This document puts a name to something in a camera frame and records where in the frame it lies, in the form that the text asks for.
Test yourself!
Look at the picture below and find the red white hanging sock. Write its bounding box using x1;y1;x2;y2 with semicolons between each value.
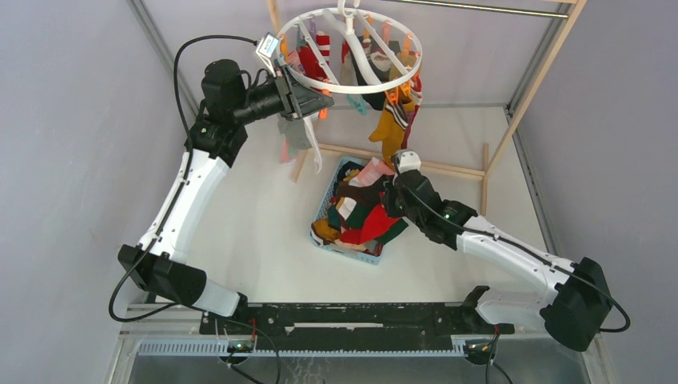
297;30;331;81

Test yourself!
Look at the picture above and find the black patterned hanging sock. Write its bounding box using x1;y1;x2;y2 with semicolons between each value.
342;36;392;110

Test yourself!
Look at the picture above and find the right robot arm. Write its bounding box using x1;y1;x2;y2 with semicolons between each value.
383;170;616;352

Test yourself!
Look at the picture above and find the pink patterned hanging sock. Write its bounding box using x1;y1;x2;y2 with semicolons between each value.
281;139;297;164

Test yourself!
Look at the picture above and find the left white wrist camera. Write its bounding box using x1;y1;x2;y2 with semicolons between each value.
255;33;281;77

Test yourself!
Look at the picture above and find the red santa sock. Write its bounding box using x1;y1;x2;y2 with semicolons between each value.
339;204;401;245

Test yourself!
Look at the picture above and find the wooden drying rack frame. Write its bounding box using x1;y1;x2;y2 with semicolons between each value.
268;1;585;214

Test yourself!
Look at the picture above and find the dark green sock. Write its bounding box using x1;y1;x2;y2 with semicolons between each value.
346;207;408;245

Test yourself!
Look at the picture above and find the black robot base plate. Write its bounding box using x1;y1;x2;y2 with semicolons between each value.
199;302;515;353

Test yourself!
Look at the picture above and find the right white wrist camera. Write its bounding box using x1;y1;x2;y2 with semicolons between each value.
392;150;422;174

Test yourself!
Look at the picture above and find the blue plastic laundry basket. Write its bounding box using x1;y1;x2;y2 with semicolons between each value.
309;157;394;265

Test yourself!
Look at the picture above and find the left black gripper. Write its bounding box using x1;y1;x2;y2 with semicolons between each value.
231;65;333;126

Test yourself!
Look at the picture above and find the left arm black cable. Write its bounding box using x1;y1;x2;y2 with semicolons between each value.
108;34;259;323

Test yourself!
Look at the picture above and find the dark brown sock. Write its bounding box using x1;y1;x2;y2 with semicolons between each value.
335;175;389;207

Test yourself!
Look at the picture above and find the white round clip hanger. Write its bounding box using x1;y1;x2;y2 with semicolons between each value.
276;1;423;94

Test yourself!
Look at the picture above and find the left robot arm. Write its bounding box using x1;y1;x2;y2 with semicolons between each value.
118;59;334;334

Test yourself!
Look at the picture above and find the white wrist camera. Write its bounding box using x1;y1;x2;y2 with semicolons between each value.
392;150;422;174
255;33;281;77

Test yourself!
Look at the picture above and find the grey beige striped sock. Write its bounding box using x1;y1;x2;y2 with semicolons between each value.
277;117;312;153

